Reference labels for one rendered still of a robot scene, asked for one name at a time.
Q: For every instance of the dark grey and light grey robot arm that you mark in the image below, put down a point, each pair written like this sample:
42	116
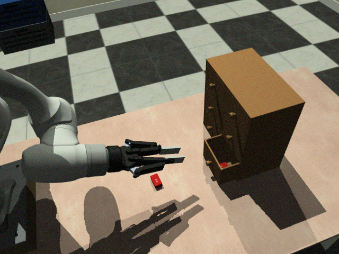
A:
59	157

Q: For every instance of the small red block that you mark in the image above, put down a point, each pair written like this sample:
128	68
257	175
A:
224	164
156	181

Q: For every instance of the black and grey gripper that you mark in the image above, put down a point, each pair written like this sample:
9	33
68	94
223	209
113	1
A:
132	153

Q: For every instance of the brown wooden chest of drawers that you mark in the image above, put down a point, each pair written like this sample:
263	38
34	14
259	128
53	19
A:
272	106

